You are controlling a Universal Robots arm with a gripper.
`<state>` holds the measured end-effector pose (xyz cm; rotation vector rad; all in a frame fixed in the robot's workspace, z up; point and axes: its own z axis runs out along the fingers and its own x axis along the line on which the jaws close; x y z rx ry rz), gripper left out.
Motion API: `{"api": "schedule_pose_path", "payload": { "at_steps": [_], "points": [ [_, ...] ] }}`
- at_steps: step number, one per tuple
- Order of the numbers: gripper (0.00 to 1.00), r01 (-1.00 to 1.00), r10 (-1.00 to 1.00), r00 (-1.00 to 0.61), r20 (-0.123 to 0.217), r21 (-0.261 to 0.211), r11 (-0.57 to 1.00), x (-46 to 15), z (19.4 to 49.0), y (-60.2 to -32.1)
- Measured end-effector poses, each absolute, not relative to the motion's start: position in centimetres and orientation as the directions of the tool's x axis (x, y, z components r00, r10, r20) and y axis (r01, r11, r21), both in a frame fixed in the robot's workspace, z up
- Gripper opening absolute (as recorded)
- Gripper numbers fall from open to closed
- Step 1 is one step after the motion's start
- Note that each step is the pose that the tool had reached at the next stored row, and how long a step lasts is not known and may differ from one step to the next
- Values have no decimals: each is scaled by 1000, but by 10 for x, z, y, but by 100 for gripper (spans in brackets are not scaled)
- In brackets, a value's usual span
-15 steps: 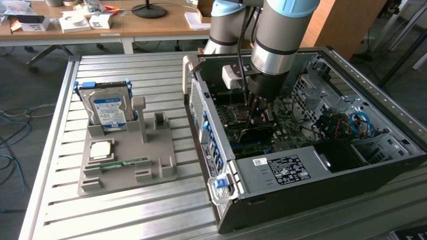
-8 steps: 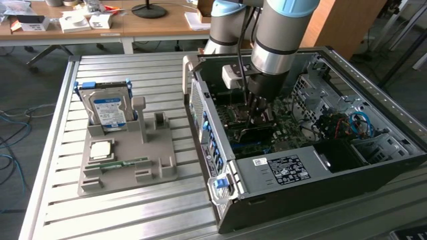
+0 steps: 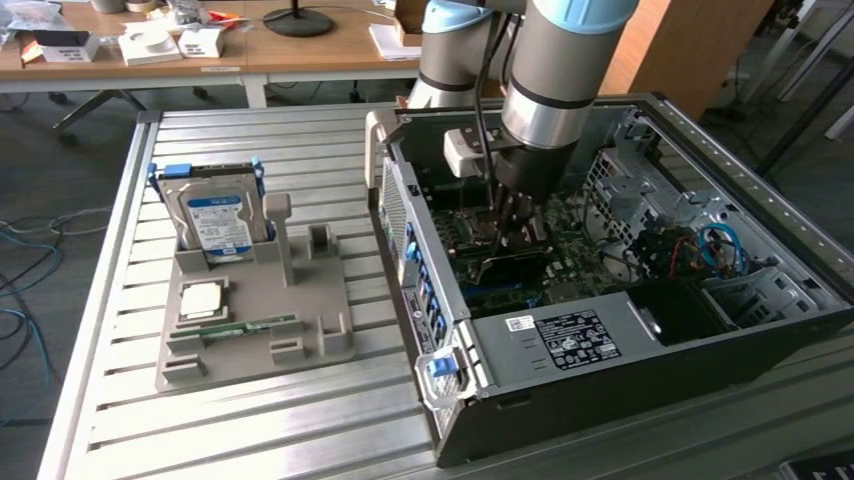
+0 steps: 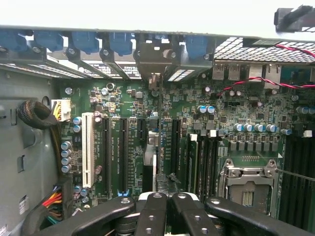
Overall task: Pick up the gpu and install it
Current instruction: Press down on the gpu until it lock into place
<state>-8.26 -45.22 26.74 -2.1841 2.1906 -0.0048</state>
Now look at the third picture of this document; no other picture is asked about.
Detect wooden desk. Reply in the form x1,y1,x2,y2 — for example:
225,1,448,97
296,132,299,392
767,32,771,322
0,0,508,96

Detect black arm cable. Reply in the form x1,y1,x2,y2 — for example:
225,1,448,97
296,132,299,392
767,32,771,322
469,9,532,239

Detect brown cardboard box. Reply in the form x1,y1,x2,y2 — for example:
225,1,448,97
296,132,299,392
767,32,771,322
392,0,428,35

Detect clear plastic bag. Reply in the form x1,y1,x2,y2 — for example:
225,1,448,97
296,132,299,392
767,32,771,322
0,0,74,32

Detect blue data wire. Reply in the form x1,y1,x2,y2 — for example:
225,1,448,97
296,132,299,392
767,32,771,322
696,222,750,279

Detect white box with black flap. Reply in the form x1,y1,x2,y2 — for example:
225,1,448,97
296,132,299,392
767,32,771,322
30,29,101,64

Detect black round lamp base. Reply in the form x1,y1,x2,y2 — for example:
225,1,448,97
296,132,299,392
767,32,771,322
261,0,333,38

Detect white paper stack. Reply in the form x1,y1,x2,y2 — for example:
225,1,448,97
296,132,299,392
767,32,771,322
368,23,423,62

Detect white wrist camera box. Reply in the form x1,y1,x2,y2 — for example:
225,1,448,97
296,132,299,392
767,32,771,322
443,128,500,177

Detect grey parts rack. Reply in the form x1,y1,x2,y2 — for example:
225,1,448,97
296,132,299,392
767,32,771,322
153,192,359,394

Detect grey metal disk bay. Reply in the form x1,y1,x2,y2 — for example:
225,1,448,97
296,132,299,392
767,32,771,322
582,107,832,326

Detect small white box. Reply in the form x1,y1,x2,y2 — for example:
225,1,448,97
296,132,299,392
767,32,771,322
177,27,227,59

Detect hard disk with blue rails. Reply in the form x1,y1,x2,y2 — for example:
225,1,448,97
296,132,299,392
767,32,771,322
145,157,279,265

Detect black open PC case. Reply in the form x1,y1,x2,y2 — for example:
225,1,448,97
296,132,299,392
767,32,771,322
364,92,854,469

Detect green motherboard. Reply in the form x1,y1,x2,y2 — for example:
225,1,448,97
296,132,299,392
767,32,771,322
425,179,642,319

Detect wooden cabinet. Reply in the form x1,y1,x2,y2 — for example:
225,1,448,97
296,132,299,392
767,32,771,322
599,0,779,121

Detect metal CPU socket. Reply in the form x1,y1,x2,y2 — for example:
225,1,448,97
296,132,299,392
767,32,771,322
452,208,501,249

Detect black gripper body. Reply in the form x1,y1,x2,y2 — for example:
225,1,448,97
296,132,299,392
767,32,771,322
495,141,580,200

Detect blue floor cable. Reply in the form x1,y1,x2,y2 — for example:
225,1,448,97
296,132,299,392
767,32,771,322
0,219,65,429

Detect black and green graphics card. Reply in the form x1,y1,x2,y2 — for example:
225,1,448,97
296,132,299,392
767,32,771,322
473,252,550,287

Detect silver CPU chip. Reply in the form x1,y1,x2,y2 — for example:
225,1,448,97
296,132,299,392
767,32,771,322
177,282,227,320

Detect grey power supply unit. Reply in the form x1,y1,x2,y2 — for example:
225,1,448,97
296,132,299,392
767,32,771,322
465,292,672,396

